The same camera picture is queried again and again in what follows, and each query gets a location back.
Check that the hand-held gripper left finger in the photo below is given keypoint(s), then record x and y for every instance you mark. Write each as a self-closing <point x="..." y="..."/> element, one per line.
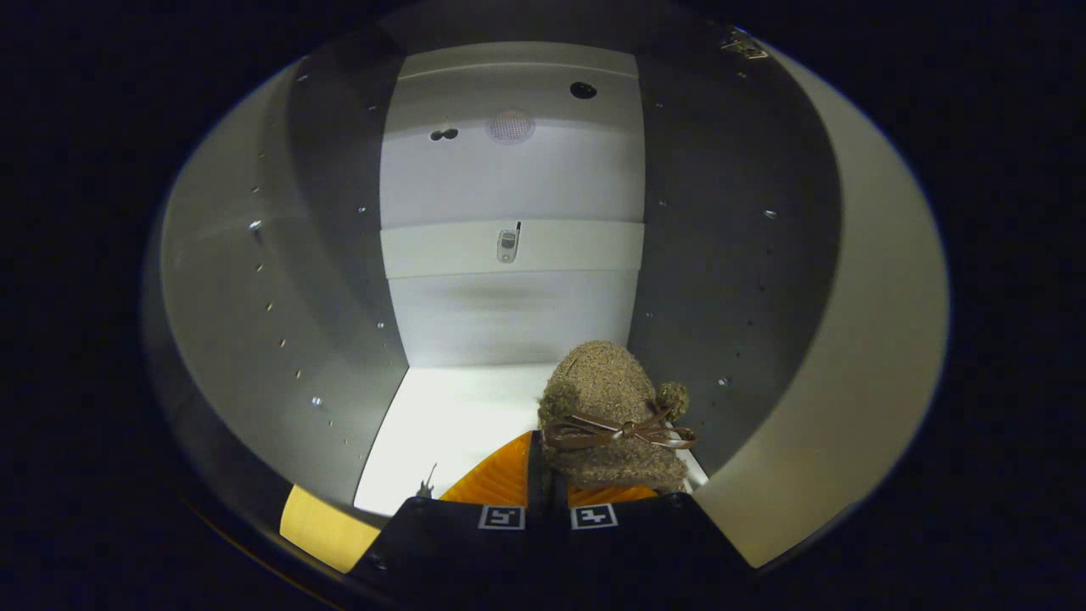
<point x="534" y="475"/>

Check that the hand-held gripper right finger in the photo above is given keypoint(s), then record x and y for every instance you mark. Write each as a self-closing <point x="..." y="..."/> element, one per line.
<point x="645" y="543"/>

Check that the brown fuzzy shoe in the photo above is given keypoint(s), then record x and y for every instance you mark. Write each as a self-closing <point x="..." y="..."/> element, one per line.
<point x="607" y="382"/>

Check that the grey shoe cabinet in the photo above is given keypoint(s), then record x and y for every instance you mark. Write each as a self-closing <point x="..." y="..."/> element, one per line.
<point x="509" y="314"/>

